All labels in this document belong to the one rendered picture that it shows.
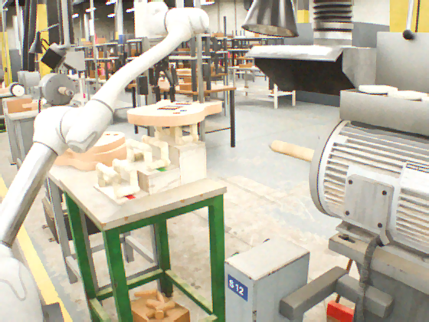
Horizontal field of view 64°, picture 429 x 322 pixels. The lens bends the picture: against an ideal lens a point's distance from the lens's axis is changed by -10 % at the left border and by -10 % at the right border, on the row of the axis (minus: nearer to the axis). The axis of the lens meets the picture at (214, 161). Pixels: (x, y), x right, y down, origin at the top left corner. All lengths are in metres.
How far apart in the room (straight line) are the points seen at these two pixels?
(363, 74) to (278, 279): 0.52
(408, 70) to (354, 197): 0.32
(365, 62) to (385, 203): 0.38
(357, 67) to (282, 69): 0.30
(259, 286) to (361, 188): 0.27
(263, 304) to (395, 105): 0.46
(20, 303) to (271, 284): 0.73
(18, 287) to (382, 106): 1.04
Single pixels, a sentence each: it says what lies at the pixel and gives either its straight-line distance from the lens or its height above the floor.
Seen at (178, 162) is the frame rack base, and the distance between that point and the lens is 1.65.
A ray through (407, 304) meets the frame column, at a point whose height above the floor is 1.03.
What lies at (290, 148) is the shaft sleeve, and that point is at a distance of 1.03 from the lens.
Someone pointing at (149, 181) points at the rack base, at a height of 1.00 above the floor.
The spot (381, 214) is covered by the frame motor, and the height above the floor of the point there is 1.23.
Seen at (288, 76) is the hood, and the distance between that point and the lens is 1.19.
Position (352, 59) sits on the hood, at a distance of 0.92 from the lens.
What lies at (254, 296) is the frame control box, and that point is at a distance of 0.75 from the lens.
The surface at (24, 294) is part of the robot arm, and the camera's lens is 1.19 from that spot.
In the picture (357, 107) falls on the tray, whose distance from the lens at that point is 0.81.
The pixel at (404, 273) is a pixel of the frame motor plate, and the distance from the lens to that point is 0.80.
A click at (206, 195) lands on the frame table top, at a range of 1.61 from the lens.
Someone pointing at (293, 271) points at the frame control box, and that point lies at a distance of 0.80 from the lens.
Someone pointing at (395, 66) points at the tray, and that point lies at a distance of 0.92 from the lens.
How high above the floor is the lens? 1.54
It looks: 18 degrees down
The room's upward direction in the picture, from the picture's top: 2 degrees counter-clockwise
